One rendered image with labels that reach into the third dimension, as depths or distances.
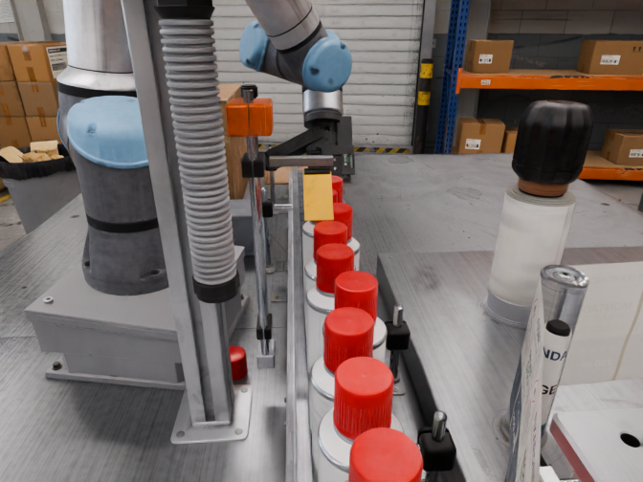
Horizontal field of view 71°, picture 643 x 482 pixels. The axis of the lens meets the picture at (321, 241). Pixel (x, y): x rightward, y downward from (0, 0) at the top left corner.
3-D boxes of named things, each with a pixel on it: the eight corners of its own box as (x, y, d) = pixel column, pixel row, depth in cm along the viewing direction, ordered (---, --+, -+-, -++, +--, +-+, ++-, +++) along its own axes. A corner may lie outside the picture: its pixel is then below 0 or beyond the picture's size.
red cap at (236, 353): (235, 360, 64) (233, 341, 63) (253, 370, 62) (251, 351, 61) (217, 373, 62) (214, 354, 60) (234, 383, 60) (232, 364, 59)
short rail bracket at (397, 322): (406, 387, 59) (413, 311, 54) (383, 388, 59) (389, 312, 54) (400, 371, 62) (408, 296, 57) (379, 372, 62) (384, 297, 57)
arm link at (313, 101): (301, 86, 79) (301, 104, 87) (302, 112, 79) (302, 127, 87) (344, 86, 80) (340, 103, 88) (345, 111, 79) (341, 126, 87)
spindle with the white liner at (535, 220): (560, 328, 63) (621, 107, 50) (498, 330, 62) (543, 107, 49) (529, 294, 71) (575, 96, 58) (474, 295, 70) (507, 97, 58)
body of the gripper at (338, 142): (355, 177, 78) (352, 110, 79) (305, 178, 78) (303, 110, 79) (350, 186, 86) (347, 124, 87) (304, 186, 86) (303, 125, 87)
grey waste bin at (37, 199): (77, 269, 260) (50, 164, 233) (9, 264, 264) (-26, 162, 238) (117, 237, 298) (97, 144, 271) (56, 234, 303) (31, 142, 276)
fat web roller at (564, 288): (556, 449, 45) (607, 286, 37) (511, 451, 44) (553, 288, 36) (533, 413, 49) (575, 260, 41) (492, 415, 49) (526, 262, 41)
